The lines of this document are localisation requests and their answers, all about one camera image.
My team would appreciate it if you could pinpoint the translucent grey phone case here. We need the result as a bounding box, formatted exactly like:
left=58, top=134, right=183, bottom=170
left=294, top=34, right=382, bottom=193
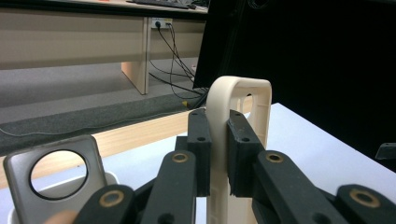
left=3, top=134, right=108, bottom=224

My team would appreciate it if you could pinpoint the white plastic storage bin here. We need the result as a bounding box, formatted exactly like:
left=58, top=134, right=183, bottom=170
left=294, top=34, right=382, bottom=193
left=7, top=170, right=120, bottom=224

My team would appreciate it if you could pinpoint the white table cover sheet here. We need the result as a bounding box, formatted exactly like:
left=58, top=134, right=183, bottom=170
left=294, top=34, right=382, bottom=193
left=0, top=102, right=396, bottom=224

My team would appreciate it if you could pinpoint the black power cable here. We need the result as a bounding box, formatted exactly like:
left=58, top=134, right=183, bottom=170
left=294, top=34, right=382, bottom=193
left=148, top=21, right=206, bottom=101
left=167, top=21, right=208, bottom=101

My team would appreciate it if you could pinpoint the beige office desk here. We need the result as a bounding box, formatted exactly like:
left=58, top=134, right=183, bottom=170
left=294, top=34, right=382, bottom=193
left=0, top=0, right=209, bottom=96

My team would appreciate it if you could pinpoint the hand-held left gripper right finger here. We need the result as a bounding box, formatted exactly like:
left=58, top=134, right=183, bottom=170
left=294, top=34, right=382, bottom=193
left=227, top=109, right=266, bottom=199

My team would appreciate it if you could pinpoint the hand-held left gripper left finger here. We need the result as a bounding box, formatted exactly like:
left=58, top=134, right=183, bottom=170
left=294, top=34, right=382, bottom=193
left=176, top=107, right=213, bottom=197

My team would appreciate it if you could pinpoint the black curtain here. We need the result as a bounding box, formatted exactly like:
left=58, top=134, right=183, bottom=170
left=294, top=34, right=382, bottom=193
left=192, top=0, right=396, bottom=173

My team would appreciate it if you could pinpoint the white wall socket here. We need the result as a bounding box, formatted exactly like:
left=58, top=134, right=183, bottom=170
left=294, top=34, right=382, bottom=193
left=151, top=17, right=174, bottom=30

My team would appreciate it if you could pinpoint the beige phone case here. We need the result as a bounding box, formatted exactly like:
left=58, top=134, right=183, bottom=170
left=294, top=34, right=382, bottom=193
left=205, top=75, right=273, bottom=224

